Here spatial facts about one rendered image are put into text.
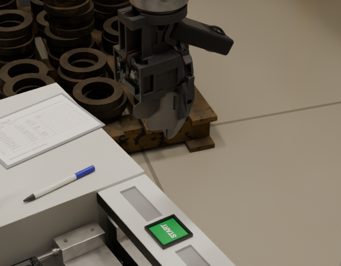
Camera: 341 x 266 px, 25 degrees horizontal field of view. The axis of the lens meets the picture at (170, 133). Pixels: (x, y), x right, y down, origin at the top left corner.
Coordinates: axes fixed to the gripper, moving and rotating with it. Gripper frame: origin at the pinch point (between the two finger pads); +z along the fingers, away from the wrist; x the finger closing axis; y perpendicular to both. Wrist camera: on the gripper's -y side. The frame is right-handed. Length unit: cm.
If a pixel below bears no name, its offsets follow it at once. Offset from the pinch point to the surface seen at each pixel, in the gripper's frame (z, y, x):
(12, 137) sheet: 18.9, 11.4, -36.1
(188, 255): 20.0, 0.7, 5.5
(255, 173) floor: 116, -101, -99
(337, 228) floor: 116, -105, -59
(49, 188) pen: 18.3, 12.3, -18.5
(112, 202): 19.7, 4.6, -11.0
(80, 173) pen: 18.3, 6.2, -19.2
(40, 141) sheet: 18.9, 7.6, -32.3
